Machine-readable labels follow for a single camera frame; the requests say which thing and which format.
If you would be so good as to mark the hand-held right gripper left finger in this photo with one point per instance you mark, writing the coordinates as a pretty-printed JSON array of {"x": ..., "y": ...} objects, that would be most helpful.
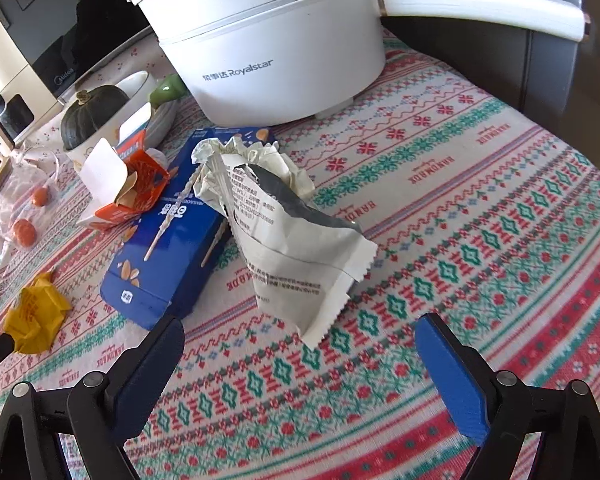
[{"x": 145, "y": 385}]

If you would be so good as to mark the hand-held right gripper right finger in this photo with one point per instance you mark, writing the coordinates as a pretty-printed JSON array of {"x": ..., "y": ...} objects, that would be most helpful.
[{"x": 455, "y": 390}]

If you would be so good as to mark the yellow wrapper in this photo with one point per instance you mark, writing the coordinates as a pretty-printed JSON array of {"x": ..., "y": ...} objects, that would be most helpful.
[{"x": 35, "y": 310}]

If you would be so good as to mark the white snack wrapper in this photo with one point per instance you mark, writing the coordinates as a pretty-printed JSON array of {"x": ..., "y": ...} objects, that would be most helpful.
[{"x": 290, "y": 270}]

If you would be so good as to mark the small orange fruit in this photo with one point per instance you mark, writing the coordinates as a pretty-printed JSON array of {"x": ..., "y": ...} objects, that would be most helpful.
[
  {"x": 41, "y": 196},
  {"x": 24, "y": 231}
]

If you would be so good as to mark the long blue snack box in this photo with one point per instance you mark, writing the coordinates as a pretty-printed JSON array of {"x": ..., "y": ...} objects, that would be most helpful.
[{"x": 180, "y": 260}]

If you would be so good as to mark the clear plastic bag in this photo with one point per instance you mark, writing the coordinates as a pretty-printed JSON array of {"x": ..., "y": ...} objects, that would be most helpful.
[{"x": 55, "y": 170}]

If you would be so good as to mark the striped patterned tablecloth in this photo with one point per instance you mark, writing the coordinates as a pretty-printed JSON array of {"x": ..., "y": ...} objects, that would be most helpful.
[{"x": 430, "y": 210}]

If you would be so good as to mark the orange and white small carton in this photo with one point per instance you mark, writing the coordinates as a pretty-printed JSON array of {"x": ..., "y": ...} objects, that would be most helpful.
[{"x": 145, "y": 175}]

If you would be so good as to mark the dark green pumpkin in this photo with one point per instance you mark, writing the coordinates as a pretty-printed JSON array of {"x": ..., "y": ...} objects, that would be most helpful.
[{"x": 90, "y": 120}]

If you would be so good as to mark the cream air fryer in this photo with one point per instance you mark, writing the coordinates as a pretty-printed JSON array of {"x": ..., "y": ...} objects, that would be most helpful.
[{"x": 0, "y": 75}]

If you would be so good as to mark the small green object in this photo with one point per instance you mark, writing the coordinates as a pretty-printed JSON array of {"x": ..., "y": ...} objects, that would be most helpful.
[{"x": 167, "y": 91}]

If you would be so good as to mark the black microwave oven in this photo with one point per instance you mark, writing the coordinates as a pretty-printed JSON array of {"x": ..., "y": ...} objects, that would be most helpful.
[{"x": 45, "y": 35}]

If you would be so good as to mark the white ceramic bowl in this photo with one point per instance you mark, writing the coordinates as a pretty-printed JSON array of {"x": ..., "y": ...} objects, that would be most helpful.
[{"x": 125, "y": 60}]

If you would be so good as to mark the white electric cooking pot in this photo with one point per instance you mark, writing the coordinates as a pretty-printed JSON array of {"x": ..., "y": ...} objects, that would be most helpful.
[{"x": 280, "y": 35}]

